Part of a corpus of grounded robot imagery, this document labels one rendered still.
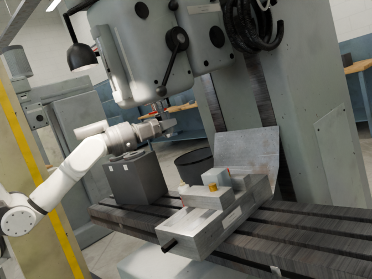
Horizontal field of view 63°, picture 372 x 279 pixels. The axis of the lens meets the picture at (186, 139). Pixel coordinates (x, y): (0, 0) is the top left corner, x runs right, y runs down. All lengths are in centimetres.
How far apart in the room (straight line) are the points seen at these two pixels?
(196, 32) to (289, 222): 59
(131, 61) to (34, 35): 998
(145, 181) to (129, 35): 59
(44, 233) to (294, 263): 217
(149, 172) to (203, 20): 60
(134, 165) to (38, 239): 157
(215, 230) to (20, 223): 49
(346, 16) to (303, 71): 387
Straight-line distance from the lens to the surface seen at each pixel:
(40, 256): 267
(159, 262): 100
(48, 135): 932
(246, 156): 122
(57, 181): 91
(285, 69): 111
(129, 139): 90
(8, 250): 133
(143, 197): 123
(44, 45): 1079
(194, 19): 98
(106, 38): 90
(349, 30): 505
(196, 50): 95
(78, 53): 81
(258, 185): 93
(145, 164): 122
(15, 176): 254
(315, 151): 122
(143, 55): 85
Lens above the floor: 134
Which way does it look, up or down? 10 degrees down
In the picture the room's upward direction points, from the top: 18 degrees counter-clockwise
